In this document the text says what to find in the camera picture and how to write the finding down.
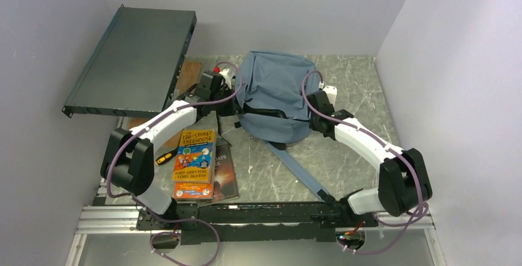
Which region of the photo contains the blue backpack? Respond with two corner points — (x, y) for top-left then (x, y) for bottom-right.
(235, 51), (335, 204)

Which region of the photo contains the yellow treehouse book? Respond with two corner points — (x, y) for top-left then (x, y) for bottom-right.
(172, 129), (216, 183)

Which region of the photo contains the yellow black screwdriver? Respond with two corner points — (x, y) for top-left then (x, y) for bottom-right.
(155, 147), (179, 166)

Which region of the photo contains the dark cover book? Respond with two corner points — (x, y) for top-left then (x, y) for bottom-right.
(198, 139), (239, 207)

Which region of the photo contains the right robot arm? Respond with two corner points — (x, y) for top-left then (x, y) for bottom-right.
(305, 90), (433, 226)

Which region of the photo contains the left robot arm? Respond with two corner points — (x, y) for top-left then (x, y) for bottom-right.
(100, 63), (242, 229)

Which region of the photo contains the brown wooden board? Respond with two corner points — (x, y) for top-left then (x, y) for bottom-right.
(117, 61), (202, 150)

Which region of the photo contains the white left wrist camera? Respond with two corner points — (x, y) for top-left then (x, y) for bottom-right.
(213, 67), (235, 89)

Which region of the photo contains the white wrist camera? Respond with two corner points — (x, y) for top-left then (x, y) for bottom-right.
(213, 67), (235, 89)
(323, 86), (337, 106)

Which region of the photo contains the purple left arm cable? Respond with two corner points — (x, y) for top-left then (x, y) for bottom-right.
(105, 62), (243, 266)

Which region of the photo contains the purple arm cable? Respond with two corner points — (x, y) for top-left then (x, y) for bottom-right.
(105, 62), (243, 266)
(302, 70), (430, 256)

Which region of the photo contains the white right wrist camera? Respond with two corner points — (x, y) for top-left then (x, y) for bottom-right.
(323, 86), (337, 106)

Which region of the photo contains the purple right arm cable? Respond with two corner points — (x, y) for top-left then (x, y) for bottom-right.
(302, 70), (430, 256)

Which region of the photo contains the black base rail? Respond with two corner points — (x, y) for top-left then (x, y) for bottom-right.
(136, 201), (377, 245)

